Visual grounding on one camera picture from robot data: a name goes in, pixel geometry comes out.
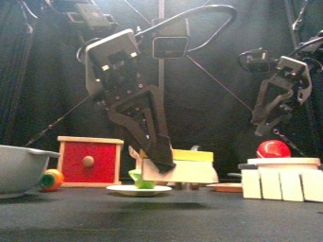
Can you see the yellow egg sushi toy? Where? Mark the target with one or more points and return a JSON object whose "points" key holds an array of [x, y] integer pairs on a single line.
{"points": [[189, 168]]}

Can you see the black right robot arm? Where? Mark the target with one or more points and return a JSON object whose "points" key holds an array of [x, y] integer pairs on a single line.
{"points": [[310, 44]]}

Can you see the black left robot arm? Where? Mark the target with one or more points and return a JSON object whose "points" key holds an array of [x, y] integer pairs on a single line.
{"points": [[90, 14]]}

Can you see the small white plate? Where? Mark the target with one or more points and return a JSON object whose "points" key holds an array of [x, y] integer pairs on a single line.
{"points": [[140, 190]]}

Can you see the brown wooden plate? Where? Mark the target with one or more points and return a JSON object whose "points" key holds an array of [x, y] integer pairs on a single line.
{"points": [[228, 187]]}

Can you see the tan wooden toy piece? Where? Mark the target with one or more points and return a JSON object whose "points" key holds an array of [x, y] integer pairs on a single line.
{"points": [[136, 154]]}

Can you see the green toy food piece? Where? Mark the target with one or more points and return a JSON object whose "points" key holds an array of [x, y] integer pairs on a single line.
{"points": [[142, 179]]}

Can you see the red toy ball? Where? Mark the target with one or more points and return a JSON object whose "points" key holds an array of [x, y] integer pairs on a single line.
{"points": [[273, 149]]}

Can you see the red wooden drawer box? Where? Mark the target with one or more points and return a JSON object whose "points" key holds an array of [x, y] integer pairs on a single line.
{"points": [[89, 160]]}

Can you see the white round container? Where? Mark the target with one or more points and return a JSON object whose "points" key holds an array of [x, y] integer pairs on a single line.
{"points": [[284, 163]]}

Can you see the white slatted panel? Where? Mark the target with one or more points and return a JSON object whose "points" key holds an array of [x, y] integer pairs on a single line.
{"points": [[282, 184]]}

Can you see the orange toy fruit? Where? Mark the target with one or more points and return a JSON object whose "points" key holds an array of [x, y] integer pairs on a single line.
{"points": [[52, 180]]}

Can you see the grey plastic bowl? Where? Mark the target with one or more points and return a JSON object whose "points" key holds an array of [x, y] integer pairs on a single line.
{"points": [[19, 170]]}

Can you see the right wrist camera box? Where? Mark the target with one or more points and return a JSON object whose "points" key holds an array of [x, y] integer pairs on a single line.
{"points": [[258, 63]]}

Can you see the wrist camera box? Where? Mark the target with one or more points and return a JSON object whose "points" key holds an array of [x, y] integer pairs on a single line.
{"points": [[170, 41], [258, 63]]}

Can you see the vertical metal frame pole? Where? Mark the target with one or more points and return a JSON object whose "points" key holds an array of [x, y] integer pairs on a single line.
{"points": [[162, 72]]}

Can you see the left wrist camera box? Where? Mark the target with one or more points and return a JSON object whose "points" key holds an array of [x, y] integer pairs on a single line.
{"points": [[170, 41]]}

